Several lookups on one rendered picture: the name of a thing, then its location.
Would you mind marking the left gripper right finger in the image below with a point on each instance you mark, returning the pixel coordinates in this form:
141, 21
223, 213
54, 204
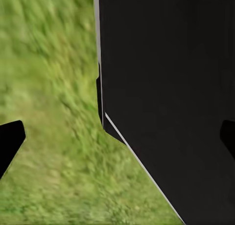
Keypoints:
227, 136

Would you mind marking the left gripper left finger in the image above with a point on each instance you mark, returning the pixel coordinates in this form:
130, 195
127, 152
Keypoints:
12, 136

